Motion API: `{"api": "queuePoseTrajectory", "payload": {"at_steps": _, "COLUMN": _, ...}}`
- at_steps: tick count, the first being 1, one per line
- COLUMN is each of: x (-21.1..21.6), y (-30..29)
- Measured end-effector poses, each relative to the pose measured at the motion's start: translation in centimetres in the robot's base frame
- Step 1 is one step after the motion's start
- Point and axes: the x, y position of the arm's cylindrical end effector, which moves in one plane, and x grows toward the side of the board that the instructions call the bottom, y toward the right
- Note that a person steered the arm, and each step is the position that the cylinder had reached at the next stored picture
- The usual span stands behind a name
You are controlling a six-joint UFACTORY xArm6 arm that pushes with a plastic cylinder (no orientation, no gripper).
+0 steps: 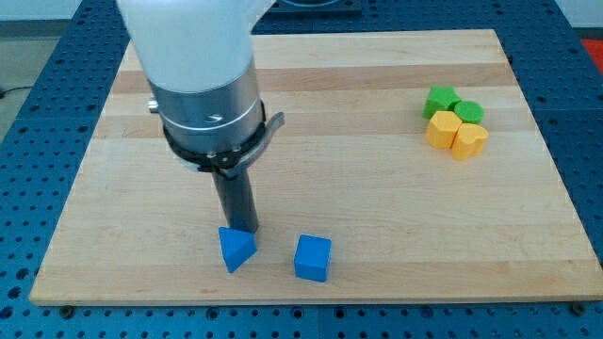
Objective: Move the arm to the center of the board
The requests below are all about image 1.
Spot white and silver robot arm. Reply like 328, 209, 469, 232
117, 0, 284, 178

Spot wooden board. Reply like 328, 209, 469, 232
29, 29, 602, 306

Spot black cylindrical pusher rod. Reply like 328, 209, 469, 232
212, 170, 259, 234

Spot blue cube block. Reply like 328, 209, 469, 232
294, 234, 332, 283

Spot blue triangular prism block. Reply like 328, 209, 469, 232
219, 227, 257, 273

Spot yellow hexagon block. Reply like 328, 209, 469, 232
426, 111, 463, 149

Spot green star block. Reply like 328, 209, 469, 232
422, 86, 462, 120

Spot yellow heart block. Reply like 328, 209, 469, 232
451, 123, 489, 160

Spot green cylinder block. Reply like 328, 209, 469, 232
453, 101, 484, 124

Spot red object at edge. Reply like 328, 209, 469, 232
580, 39, 603, 73

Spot black cable on floor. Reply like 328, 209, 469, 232
0, 85, 32, 100

